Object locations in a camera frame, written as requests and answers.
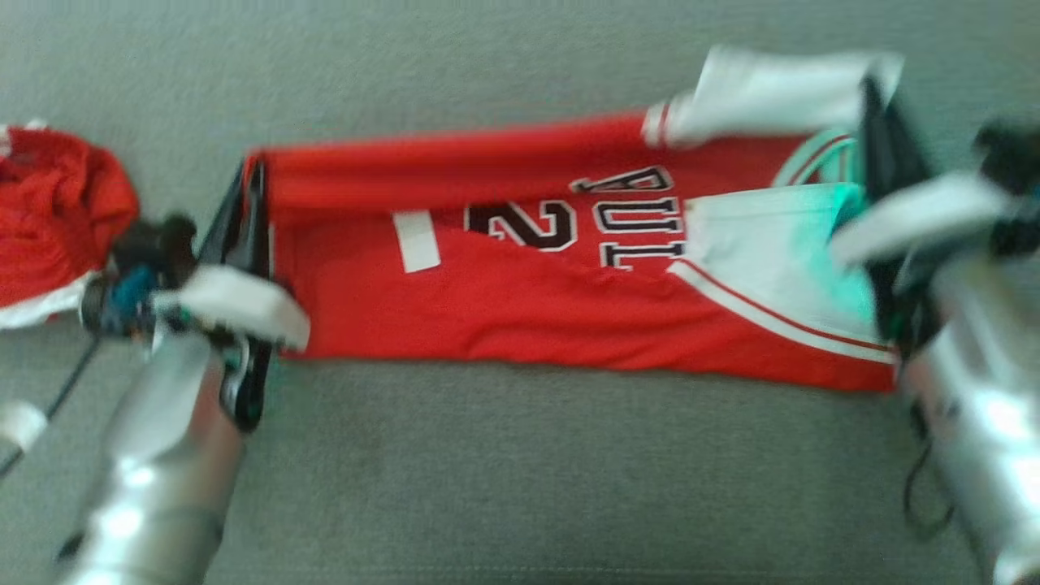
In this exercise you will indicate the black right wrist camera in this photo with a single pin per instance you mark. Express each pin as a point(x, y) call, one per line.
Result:
point(1011, 154)

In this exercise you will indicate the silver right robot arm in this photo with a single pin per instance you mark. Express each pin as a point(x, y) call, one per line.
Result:
point(991, 406)

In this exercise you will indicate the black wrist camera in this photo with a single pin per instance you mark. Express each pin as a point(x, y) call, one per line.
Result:
point(1011, 154)
point(158, 244)

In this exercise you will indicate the red basketball jersey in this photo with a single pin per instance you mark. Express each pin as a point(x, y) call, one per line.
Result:
point(504, 292)

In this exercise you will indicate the red white-striped shorts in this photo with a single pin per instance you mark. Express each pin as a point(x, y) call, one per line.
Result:
point(57, 211)

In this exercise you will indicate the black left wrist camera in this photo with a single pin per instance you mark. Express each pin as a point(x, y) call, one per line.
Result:
point(158, 244)

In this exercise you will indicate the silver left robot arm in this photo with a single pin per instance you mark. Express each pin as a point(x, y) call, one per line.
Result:
point(154, 471)

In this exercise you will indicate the grey fabric sofa seat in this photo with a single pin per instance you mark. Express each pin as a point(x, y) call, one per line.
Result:
point(520, 471)

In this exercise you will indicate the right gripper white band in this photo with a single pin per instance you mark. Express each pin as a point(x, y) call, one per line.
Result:
point(918, 215)

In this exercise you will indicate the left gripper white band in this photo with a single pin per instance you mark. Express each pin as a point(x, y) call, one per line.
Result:
point(244, 305)

